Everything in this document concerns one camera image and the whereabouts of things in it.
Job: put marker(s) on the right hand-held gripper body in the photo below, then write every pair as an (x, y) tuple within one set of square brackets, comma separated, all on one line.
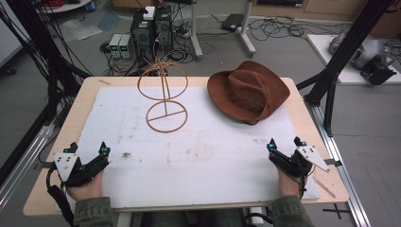
[(310, 156)]

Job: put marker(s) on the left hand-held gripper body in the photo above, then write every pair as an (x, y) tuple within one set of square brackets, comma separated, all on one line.
[(67, 164)]

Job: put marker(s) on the brown felt hat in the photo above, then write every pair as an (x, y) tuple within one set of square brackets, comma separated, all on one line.
[(249, 85)]

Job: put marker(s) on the person's left hand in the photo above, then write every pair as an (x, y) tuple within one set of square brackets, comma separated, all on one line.
[(88, 190)]

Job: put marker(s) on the person's right hand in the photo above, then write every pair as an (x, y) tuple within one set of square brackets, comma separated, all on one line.
[(290, 186)]

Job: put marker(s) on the thin wooden stick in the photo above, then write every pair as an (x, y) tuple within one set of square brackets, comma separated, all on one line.
[(324, 188)]

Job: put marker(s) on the white foam mat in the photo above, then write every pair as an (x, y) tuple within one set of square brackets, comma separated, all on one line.
[(205, 164)]

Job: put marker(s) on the white power strip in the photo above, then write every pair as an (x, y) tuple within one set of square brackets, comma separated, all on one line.
[(256, 216)]

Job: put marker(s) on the white floor board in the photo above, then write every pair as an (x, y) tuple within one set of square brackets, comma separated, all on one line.
[(346, 75)]

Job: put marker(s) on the black device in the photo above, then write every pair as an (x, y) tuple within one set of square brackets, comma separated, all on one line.
[(376, 72)]

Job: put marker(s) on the grey bench power supply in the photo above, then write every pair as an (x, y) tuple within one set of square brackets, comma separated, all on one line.
[(125, 46), (114, 45)]

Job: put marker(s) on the clear plastic sheet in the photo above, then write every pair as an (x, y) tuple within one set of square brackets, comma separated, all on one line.
[(80, 30)]

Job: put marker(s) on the grey rounded device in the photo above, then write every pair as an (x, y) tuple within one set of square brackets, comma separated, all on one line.
[(372, 47)]

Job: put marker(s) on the black computer tower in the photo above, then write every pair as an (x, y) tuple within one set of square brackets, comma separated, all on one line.
[(143, 34), (163, 28)]

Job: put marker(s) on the black flat box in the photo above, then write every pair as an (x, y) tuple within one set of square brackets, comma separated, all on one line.
[(232, 22)]

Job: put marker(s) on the white metal stand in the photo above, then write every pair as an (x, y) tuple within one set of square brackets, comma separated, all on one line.
[(197, 38)]

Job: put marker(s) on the white round table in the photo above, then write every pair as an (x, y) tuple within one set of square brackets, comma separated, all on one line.
[(67, 7)]

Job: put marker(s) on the small white box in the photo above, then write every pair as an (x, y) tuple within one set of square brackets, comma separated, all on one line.
[(149, 12)]

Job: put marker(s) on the aluminium rail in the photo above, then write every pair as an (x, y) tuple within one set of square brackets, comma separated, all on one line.
[(28, 151), (340, 170)]

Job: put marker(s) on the black frame post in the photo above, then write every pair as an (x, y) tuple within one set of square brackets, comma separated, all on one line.
[(346, 47), (47, 47)]

